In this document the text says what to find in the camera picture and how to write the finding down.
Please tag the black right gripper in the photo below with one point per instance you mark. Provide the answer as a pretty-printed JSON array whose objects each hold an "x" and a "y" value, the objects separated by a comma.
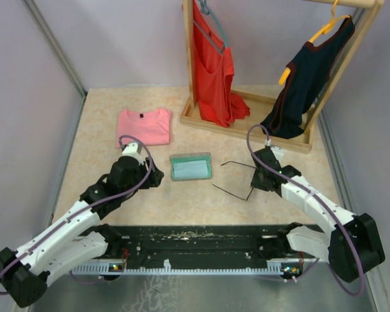
[{"x": 256, "y": 183}]

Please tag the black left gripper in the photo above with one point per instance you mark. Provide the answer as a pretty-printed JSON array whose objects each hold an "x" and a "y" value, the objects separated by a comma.
[{"x": 154, "y": 178}]

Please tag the light blue cleaning cloth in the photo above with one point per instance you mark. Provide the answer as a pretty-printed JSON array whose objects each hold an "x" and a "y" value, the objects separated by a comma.
[{"x": 191, "y": 170}]

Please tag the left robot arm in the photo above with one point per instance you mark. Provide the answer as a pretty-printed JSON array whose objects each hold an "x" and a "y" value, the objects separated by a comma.
[{"x": 78, "y": 236}]

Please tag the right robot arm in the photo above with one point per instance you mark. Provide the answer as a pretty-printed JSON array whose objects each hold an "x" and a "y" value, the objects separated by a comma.
[{"x": 346, "y": 241}]

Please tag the pink folded t-shirt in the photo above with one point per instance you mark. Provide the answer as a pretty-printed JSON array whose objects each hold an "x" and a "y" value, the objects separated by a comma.
[{"x": 151, "y": 128}]

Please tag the navy tank top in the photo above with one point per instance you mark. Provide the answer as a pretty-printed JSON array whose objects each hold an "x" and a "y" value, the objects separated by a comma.
[{"x": 310, "y": 71}]

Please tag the red t-shirt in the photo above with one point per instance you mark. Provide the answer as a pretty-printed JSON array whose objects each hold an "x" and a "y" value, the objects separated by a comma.
[{"x": 214, "y": 70}]

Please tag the yellow hanger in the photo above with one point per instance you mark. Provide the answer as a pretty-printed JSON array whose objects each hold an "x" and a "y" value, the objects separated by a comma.
[{"x": 327, "y": 28}]

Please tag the wooden clothes rack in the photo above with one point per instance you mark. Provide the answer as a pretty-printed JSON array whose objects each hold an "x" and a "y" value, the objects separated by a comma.
[{"x": 264, "y": 36}]

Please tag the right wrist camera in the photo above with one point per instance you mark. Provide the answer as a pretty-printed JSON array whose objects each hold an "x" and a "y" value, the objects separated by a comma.
[{"x": 277, "y": 151}]

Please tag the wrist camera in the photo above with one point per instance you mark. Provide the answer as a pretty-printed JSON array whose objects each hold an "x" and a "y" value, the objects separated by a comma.
[
  {"x": 277, "y": 151},
  {"x": 133, "y": 149}
]

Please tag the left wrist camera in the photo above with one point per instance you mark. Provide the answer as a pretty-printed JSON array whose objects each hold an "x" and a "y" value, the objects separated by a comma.
[{"x": 133, "y": 149}]

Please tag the aluminium frame post left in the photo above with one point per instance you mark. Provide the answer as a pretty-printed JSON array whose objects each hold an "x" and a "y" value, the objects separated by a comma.
[{"x": 55, "y": 46}]

